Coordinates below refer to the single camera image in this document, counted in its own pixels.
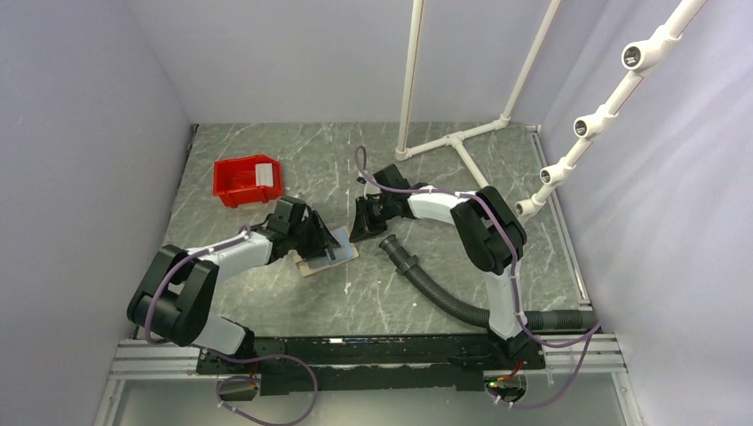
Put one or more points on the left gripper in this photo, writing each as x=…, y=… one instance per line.
x=322, y=238

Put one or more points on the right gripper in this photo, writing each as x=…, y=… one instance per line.
x=360, y=228

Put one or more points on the tan leather card holder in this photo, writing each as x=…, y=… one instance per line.
x=306, y=269

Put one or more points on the red plastic bin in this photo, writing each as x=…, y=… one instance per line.
x=234, y=181

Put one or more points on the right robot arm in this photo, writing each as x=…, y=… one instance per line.
x=492, y=237

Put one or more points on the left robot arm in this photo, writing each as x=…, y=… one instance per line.
x=173, y=300

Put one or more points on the stack of white cards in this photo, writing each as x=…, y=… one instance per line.
x=264, y=175

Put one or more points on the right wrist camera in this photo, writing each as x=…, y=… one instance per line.
x=390, y=179

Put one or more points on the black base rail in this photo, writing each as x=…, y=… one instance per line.
x=462, y=362

